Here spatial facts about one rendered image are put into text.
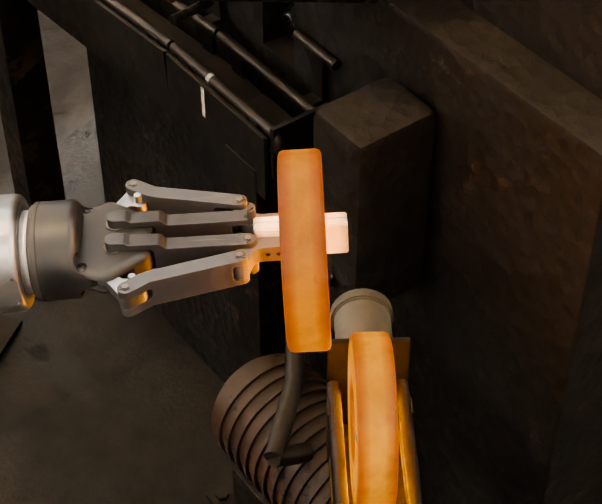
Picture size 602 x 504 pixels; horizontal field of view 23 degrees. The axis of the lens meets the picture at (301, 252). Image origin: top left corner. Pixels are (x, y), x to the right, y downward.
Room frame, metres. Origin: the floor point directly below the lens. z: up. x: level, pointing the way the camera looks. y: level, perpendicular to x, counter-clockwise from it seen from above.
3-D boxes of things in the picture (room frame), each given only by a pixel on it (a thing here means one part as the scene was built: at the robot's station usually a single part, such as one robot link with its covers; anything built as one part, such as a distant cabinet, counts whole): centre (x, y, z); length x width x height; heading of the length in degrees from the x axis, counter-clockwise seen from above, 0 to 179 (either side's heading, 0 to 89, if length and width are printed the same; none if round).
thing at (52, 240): (0.79, 0.16, 0.91); 0.09 x 0.08 x 0.07; 92
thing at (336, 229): (0.80, 0.00, 0.92); 0.07 x 0.01 x 0.03; 92
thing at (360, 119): (1.11, -0.07, 0.68); 0.11 x 0.08 x 0.24; 127
